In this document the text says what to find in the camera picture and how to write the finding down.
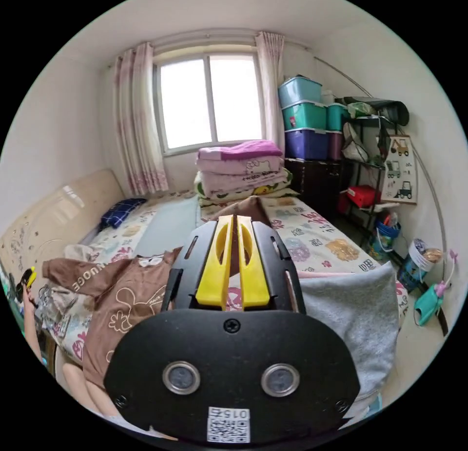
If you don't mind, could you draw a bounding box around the person's left hand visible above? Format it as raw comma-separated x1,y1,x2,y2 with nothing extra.
21,285,38,314

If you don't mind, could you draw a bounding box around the wall hanging with vehicle print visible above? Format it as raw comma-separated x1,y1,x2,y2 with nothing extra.
380,133,419,206

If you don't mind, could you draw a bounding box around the large teal storage box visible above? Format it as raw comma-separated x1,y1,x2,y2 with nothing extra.
280,101,328,132

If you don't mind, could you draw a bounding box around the pale blue mat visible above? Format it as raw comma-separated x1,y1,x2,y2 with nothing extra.
131,196,201,257

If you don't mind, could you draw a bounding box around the narrow pink patterned curtain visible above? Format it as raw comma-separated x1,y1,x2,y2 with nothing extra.
254,31,287,151

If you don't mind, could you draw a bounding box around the dark wooden cupboard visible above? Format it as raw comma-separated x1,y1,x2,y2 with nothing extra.
284,157,348,211

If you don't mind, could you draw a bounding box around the large purple storage box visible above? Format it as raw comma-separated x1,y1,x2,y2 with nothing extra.
283,128,331,161

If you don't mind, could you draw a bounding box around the small mauve storage box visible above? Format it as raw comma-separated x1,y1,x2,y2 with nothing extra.
327,130,344,161

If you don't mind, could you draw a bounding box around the person's left forearm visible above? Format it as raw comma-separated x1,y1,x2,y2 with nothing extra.
22,308,50,367

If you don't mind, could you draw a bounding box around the light blue storage box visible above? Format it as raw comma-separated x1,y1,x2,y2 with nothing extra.
277,75,323,108

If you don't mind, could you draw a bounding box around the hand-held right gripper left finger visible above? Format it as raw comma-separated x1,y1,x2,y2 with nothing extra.
195,215,234,311

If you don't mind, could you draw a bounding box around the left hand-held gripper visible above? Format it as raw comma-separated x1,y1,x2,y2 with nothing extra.
14,266,38,302

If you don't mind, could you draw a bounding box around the window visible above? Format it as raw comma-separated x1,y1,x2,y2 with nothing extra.
152,45,265,156

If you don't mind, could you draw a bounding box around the small teal storage box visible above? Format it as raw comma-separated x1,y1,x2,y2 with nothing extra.
326,102,350,132

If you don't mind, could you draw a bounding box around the black metal shelf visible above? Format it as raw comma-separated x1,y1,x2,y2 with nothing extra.
334,95,410,249

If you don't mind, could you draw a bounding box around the bed with printed sheet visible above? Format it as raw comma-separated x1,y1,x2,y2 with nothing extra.
0,169,410,386

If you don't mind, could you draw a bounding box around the grey and pink pile of clothes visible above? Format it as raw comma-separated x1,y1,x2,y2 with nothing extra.
296,262,401,402

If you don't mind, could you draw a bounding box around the brown hoodie with print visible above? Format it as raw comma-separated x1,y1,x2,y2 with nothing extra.
42,195,273,390

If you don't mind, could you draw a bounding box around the blue checked pillow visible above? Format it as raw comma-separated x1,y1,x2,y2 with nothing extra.
99,198,148,229

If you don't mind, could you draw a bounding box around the beige and white pile of clothes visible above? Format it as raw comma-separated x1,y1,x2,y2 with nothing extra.
35,243,97,337

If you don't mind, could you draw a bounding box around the person's body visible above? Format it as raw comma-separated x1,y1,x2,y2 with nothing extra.
60,361,180,443

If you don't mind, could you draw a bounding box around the stack of folded quilts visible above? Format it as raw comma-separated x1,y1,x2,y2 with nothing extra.
193,139,295,207

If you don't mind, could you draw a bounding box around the white bucket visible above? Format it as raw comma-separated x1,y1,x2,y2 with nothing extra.
408,238,444,273

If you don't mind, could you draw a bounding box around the wide pink patterned curtain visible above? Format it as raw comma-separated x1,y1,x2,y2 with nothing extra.
112,41,170,196

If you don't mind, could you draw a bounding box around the blue bucket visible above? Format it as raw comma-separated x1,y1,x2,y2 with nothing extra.
368,211,402,263

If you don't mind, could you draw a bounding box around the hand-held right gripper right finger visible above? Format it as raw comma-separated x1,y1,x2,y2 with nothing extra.
236,215,271,311

